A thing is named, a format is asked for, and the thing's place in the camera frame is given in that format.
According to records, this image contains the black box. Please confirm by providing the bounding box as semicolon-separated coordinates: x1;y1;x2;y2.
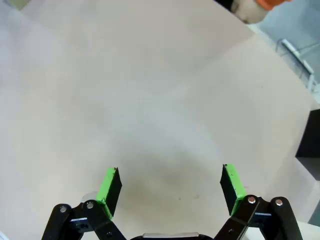
294;108;320;181

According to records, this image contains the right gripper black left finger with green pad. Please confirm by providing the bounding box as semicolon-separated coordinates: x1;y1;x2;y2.
41;166;128;240

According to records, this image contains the grey metal frame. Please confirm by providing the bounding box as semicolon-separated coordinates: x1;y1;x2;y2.
276;38;320;95

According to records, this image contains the white rounded object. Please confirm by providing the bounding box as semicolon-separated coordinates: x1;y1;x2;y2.
231;0;267;25

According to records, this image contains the orange rounded object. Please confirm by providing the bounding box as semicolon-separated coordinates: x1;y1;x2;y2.
254;0;292;11

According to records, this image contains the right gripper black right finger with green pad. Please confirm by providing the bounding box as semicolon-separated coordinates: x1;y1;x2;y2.
213;163;305;240

